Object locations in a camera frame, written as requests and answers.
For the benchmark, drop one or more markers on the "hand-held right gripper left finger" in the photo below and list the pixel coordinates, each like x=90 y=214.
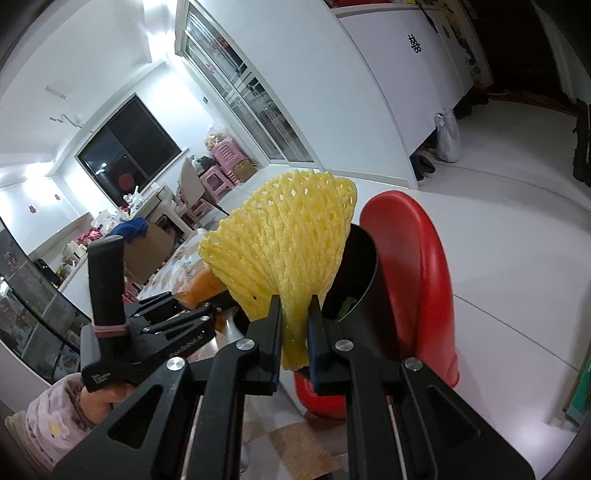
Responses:
x=277 y=323

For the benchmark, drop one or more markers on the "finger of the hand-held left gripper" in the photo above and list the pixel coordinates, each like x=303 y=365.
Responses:
x=184 y=318
x=157 y=300

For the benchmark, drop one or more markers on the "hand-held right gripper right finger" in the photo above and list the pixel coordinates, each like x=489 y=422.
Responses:
x=315 y=332

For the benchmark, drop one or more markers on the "orange snack packet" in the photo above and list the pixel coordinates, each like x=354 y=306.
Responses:
x=203 y=286

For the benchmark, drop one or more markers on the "black trash bin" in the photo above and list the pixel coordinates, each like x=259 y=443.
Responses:
x=383 y=323

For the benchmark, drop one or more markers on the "yellow foam fruit net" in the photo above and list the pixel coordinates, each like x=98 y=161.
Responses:
x=286 y=240

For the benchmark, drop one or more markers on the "person's left hand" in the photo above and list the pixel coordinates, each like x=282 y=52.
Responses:
x=99 y=404

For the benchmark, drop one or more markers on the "blue cloth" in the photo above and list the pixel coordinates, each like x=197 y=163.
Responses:
x=131 y=228

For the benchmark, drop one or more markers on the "glass display cabinet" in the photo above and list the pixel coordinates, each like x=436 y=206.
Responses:
x=37 y=314

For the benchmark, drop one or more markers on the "white dining table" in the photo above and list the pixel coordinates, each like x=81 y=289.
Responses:
x=159 y=201

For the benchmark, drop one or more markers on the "red plastic chair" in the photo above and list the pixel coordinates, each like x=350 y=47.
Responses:
x=415 y=277

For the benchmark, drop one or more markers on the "beige dining chair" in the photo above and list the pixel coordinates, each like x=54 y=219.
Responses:
x=190 y=177

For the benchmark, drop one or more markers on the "pink plastic stool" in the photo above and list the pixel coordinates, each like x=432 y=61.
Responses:
x=213 y=181

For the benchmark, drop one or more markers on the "small cardboard box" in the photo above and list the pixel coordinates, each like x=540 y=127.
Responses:
x=244 y=170

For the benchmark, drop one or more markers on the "dark window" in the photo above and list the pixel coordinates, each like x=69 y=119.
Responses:
x=124 y=143

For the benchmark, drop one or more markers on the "stack of pink stools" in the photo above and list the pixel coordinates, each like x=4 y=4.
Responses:
x=226 y=154

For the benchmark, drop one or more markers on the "bag of snacks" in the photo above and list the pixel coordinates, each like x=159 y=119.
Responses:
x=217 y=136

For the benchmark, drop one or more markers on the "dark shoes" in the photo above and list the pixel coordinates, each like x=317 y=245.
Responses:
x=422 y=166

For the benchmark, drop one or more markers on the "sliding glass door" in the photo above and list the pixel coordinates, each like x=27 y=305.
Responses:
x=231 y=78

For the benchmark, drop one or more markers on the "white plastic bag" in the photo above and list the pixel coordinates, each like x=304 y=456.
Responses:
x=447 y=136

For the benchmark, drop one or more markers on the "black boots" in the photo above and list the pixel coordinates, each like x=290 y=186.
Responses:
x=582 y=143

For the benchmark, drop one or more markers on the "dark entrance door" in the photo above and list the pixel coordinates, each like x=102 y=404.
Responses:
x=517 y=41

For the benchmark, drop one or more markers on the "white wall camera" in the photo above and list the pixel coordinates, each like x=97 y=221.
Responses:
x=69 y=120

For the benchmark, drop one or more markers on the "white wall cabinet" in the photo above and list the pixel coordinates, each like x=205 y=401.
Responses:
x=406 y=92

